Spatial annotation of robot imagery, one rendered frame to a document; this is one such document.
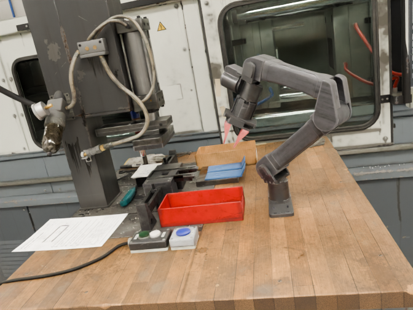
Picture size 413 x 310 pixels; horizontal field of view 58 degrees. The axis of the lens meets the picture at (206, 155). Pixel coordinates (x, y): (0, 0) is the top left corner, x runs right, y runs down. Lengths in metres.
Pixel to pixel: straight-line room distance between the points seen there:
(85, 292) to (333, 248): 0.59
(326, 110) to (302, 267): 0.37
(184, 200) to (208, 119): 0.76
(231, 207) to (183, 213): 0.14
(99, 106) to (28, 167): 1.18
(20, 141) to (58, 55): 1.16
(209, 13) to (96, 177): 0.91
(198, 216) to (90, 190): 0.47
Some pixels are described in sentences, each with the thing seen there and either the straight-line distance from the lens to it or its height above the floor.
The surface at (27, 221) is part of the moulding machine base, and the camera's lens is 2.59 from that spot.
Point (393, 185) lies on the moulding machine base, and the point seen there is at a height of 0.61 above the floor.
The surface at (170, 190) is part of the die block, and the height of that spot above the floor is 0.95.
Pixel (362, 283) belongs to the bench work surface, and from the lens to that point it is 0.85.
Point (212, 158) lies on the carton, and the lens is 1.56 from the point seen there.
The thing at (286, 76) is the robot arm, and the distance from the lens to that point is 1.03.
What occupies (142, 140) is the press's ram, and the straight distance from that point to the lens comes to 1.24.
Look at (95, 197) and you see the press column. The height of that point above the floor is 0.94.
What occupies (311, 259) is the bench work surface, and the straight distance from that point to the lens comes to 0.92.
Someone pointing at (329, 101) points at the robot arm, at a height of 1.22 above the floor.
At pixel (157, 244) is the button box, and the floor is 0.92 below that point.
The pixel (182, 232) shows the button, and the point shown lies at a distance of 1.02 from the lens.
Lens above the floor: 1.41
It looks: 16 degrees down
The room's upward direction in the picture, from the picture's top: 10 degrees counter-clockwise
